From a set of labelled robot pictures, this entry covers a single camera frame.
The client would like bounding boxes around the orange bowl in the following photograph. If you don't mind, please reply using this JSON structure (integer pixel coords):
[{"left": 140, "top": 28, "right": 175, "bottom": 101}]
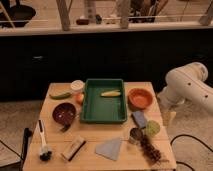
[{"left": 128, "top": 88, "right": 153, "bottom": 109}]

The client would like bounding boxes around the wooden table leg right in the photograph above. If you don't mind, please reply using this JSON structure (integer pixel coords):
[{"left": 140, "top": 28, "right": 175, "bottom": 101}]
[{"left": 117, "top": 0, "right": 131, "bottom": 29}]

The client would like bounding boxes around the black clamp bar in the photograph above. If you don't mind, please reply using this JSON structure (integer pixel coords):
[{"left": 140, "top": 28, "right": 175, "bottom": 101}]
[{"left": 19, "top": 128, "right": 32, "bottom": 171}]

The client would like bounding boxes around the beige block with black edge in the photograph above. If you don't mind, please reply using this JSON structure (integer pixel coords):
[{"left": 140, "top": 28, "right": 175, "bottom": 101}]
[{"left": 61, "top": 136, "right": 86, "bottom": 161}]

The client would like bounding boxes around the white dish brush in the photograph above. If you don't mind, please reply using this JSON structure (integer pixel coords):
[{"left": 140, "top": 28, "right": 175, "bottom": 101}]
[{"left": 39, "top": 120, "right": 52, "bottom": 161}]

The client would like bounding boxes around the blue-grey towel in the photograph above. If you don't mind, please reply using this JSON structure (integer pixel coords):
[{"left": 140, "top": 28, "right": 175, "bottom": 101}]
[{"left": 95, "top": 138, "right": 122, "bottom": 161}]

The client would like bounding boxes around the green chili pepper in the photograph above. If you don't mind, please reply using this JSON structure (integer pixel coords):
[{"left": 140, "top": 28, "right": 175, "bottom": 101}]
[{"left": 49, "top": 92, "right": 71, "bottom": 100}]

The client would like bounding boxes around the black round stool base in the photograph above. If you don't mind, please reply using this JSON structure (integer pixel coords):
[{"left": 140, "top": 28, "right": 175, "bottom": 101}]
[{"left": 0, "top": 5, "right": 36, "bottom": 28}]

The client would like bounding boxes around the orange peach fruit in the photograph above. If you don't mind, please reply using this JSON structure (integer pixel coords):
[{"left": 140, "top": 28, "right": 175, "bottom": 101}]
[{"left": 75, "top": 93, "right": 84, "bottom": 104}]

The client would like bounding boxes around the wooden table leg left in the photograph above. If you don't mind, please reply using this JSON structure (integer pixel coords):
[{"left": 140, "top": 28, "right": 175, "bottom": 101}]
[{"left": 56, "top": 0, "right": 70, "bottom": 31}]

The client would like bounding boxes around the small white cup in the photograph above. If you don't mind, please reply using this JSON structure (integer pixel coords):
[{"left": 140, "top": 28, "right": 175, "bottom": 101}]
[{"left": 70, "top": 80, "right": 85, "bottom": 92}]

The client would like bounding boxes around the green plastic tray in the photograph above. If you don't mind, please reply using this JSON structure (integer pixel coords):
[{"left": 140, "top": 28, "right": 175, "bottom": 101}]
[{"left": 80, "top": 79, "right": 127, "bottom": 124}]

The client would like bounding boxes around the black cable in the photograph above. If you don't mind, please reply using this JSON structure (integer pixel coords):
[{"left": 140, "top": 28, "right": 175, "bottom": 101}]
[{"left": 170, "top": 133, "right": 213, "bottom": 171}]

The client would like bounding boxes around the purple bowl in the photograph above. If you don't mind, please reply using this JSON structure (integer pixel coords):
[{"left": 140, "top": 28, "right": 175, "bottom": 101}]
[{"left": 52, "top": 102, "right": 77, "bottom": 126}]

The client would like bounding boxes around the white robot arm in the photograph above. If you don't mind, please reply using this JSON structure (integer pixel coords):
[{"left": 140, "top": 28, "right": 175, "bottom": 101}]
[{"left": 157, "top": 62, "right": 213, "bottom": 126}]

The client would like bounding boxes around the wooden table leg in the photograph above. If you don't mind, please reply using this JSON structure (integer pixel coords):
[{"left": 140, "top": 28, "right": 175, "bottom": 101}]
[
  {"left": 117, "top": 0, "right": 131, "bottom": 29},
  {"left": 56, "top": 0, "right": 70, "bottom": 31}
]

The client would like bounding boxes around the yellow corn cob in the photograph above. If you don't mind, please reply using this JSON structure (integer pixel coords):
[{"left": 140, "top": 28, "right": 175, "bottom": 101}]
[{"left": 101, "top": 90, "right": 121, "bottom": 97}]

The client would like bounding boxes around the dark grape bunch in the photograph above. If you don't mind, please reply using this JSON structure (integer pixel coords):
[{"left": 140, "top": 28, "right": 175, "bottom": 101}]
[{"left": 140, "top": 136, "right": 161, "bottom": 163}]

